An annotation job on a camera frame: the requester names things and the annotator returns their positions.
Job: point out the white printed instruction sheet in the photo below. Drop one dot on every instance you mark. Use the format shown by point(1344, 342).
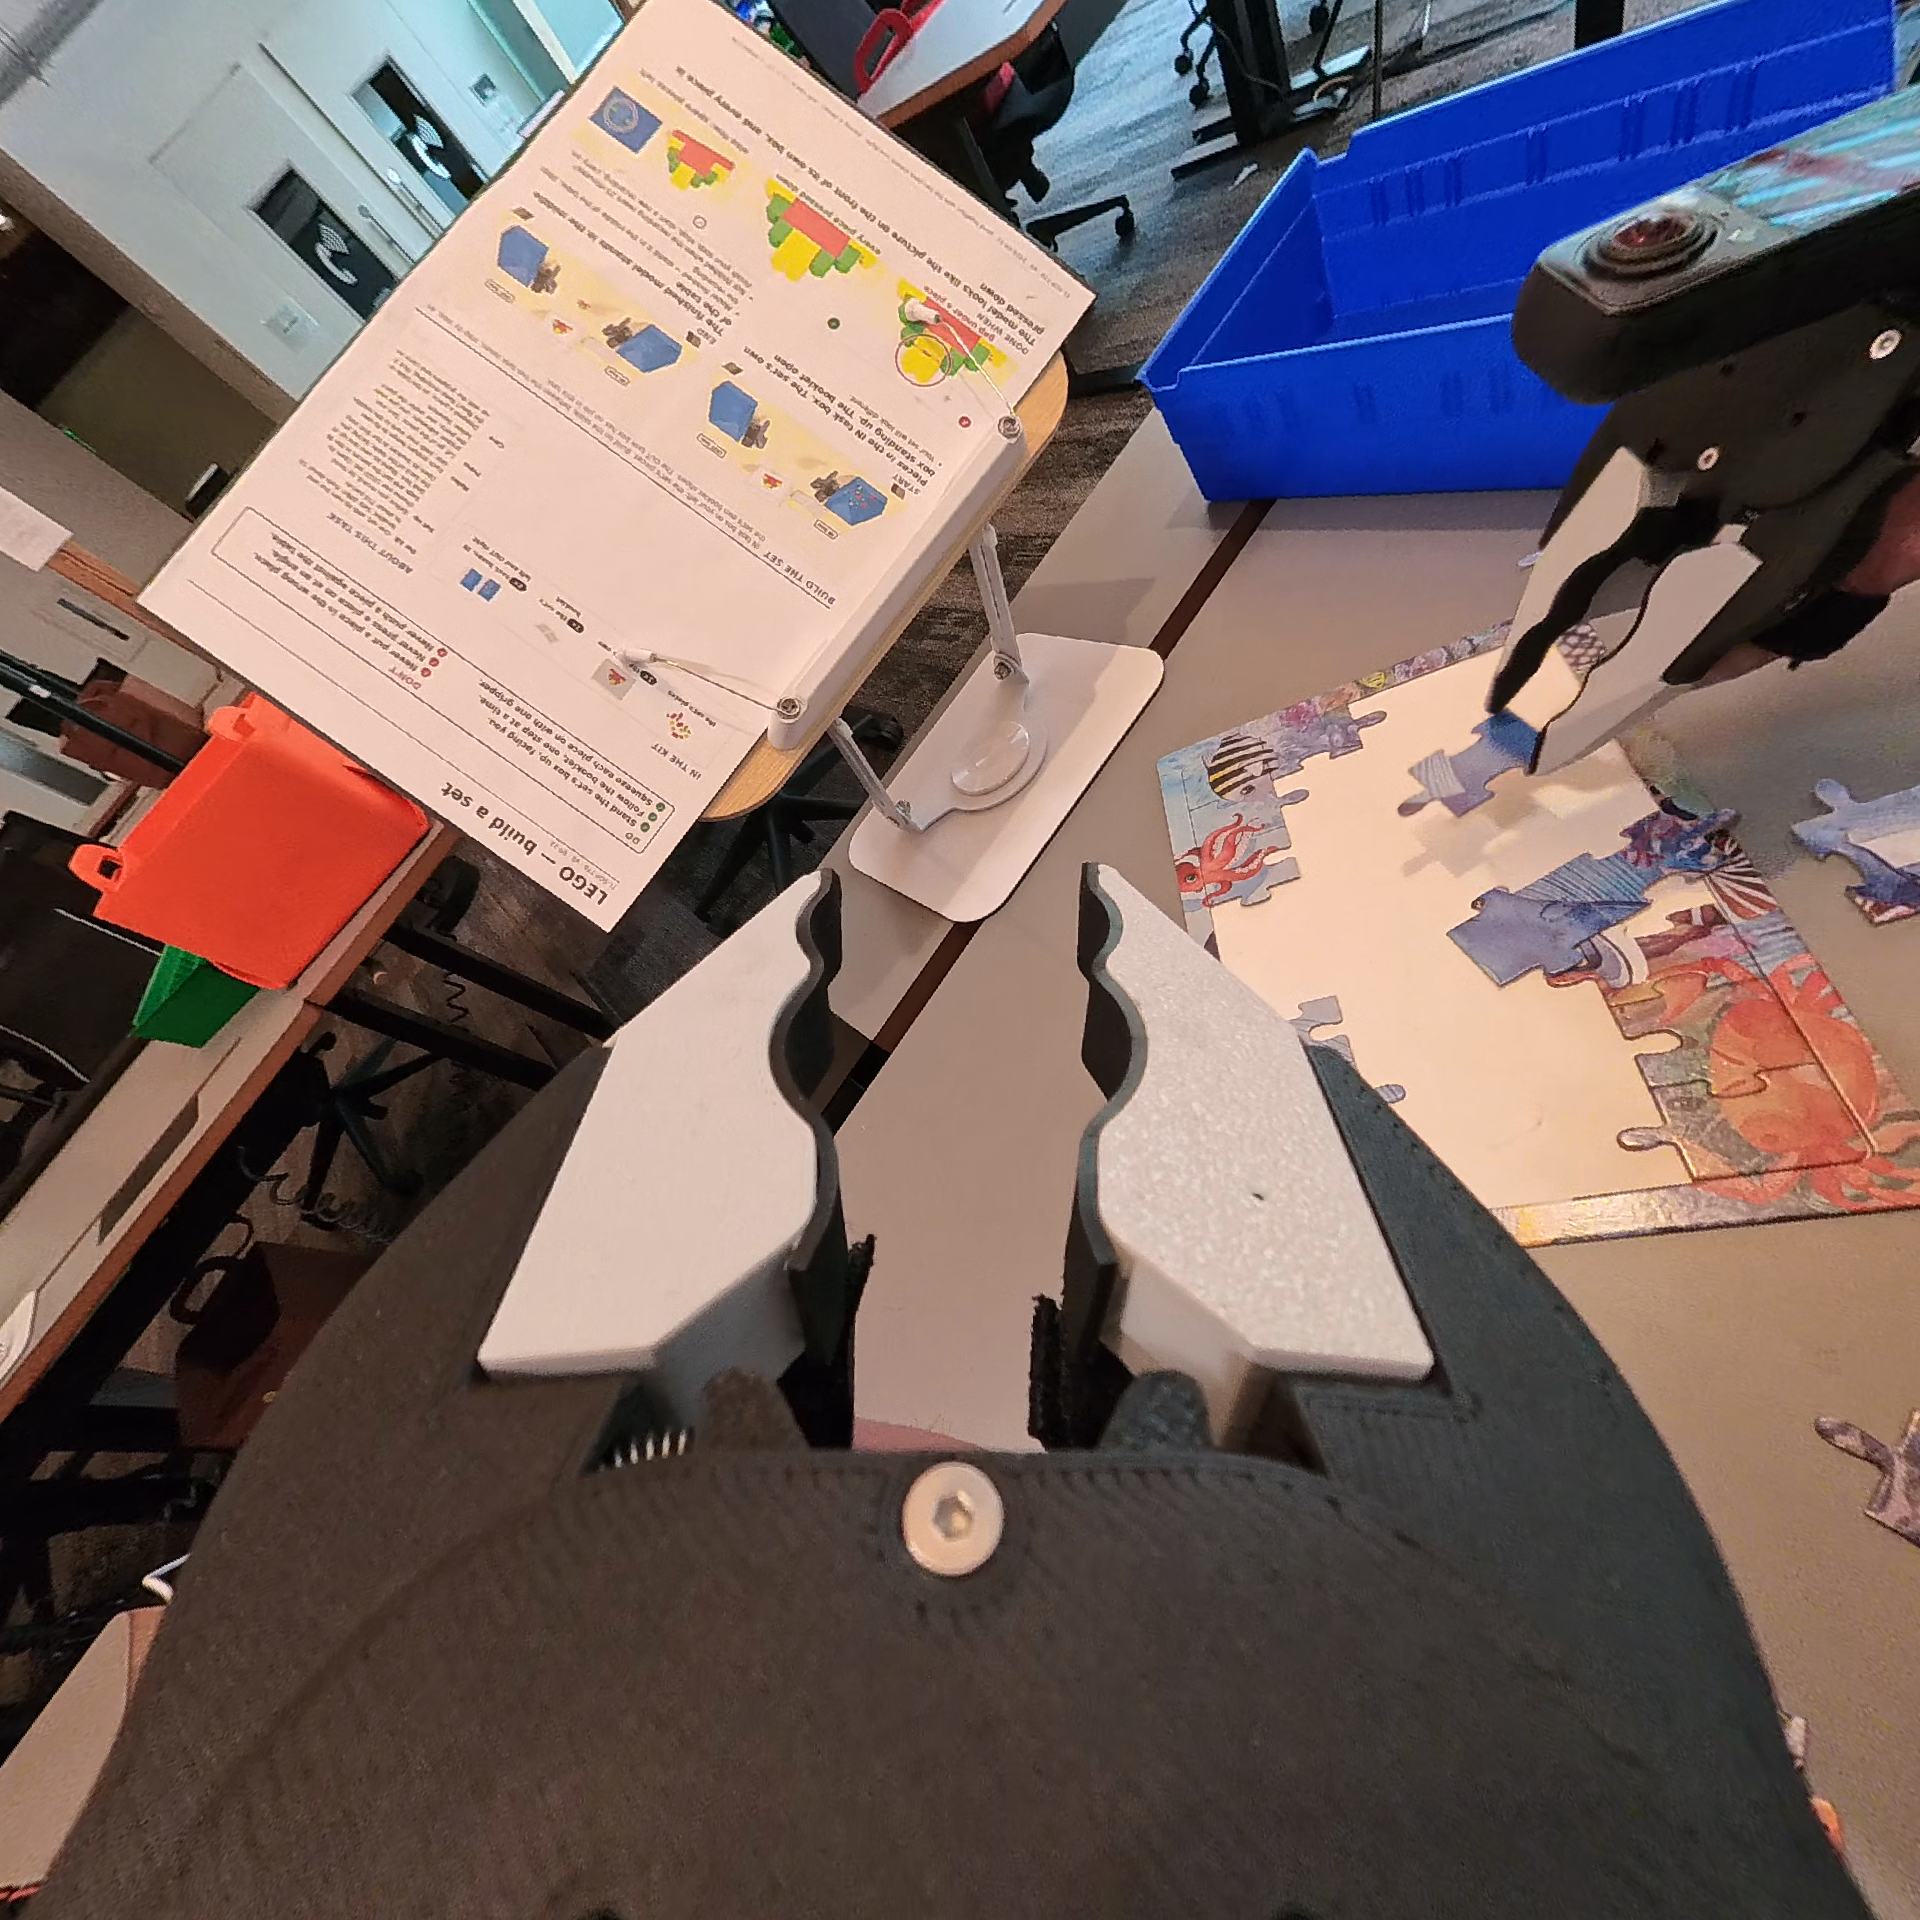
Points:
point(523, 451)

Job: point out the long brown desk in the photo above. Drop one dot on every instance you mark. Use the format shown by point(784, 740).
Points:
point(974, 60)

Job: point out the green plastic bin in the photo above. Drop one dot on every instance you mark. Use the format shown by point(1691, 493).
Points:
point(187, 997)

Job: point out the pink coral seahorse puzzle piece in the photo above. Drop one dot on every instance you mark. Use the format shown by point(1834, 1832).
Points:
point(1673, 845)

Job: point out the grey blue white puzzle piece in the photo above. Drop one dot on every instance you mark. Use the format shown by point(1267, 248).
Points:
point(1869, 839)

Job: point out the grey desk with brown edge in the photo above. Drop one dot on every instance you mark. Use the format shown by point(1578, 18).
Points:
point(90, 1186)

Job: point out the person's right hand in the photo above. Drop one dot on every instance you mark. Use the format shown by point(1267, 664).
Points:
point(1898, 541)

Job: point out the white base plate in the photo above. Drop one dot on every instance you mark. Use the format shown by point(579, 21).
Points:
point(1080, 692)

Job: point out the blue plastic bin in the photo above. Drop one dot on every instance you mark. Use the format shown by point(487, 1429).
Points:
point(1349, 389)

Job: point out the red octopus head puzzle piece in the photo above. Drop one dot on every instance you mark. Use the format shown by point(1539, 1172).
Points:
point(1230, 878)

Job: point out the grey metal bracket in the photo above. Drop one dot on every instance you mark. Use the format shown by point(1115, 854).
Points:
point(937, 804)

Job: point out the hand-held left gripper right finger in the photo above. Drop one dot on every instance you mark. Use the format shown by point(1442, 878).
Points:
point(1261, 1202)

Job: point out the striped fish puzzle piece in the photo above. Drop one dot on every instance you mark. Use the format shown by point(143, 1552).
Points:
point(1243, 763)

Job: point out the white paper holder bar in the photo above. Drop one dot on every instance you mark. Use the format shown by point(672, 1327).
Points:
point(902, 586)

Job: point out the sea print jigsaw puzzle board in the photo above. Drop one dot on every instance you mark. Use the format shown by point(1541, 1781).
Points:
point(1425, 974)

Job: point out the black slanted pole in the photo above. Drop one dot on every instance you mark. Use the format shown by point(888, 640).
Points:
point(105, 704)

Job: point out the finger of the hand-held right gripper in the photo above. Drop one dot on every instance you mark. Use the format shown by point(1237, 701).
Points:
point(1680, 629)
point(1589, 525)

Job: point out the dark blue whale eye piece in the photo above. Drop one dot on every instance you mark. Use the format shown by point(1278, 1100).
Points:
point(1517, 938)

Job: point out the dark blue striped puzzle piece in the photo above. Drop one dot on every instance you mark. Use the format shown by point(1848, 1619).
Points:
point(1464, 774)

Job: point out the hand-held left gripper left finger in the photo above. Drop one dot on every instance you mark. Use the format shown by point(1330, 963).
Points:
point(662, 1202)

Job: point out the orange plastic bin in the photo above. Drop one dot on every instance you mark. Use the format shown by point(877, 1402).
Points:
point(254, 855)

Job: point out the pale wooden stand board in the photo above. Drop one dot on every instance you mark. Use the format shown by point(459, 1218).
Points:
point(751, 781)

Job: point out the striped whale belly puzzle piece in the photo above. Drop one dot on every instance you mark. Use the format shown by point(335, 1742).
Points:
point(1583, 886)

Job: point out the round clear disc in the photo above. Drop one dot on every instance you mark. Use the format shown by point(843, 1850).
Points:
point(997, 763)

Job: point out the joined blue whale puzzle pieces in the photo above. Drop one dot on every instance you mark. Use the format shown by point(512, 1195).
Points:
point(1319, 1027)

